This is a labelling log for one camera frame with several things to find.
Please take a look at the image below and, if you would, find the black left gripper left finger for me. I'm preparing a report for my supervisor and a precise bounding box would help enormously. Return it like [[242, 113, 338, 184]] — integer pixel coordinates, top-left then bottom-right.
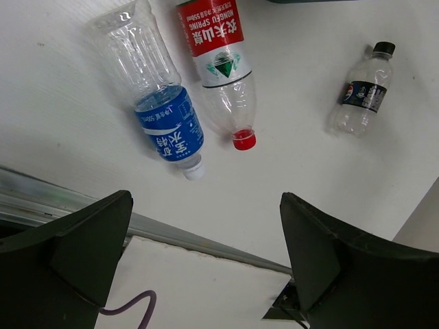
[[0, 190, 134, 329]]

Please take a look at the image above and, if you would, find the small black cap bottle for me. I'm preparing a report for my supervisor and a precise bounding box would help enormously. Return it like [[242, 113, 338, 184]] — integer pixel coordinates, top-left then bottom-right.
[[329, 41, 396, 137]]

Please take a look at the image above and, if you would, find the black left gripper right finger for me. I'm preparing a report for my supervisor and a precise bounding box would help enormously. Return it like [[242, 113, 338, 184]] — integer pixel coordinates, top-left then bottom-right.
[[280, 193, 438, 328]]

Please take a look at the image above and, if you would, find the aluminium table front rail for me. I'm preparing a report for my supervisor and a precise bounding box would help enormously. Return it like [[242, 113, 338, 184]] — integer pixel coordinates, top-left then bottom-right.
[[1, 167, 292, 275]]

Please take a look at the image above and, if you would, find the red label clear bottle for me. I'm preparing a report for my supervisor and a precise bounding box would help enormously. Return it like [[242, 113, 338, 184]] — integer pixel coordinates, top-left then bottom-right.
[[176, 0, 257, 151]]

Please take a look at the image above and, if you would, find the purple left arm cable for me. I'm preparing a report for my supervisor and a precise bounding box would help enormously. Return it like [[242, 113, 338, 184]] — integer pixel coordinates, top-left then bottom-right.
[[99, 289, 158, 329]]

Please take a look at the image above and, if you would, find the dark teal plastic bin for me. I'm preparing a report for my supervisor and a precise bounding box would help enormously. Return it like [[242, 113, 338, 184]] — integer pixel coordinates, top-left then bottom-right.
[[268, 0, 352, 4]]

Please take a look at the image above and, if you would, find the blue label clear bottle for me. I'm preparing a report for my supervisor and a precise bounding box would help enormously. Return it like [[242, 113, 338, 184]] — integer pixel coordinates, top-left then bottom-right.
[[86, 1, 204, 180]]

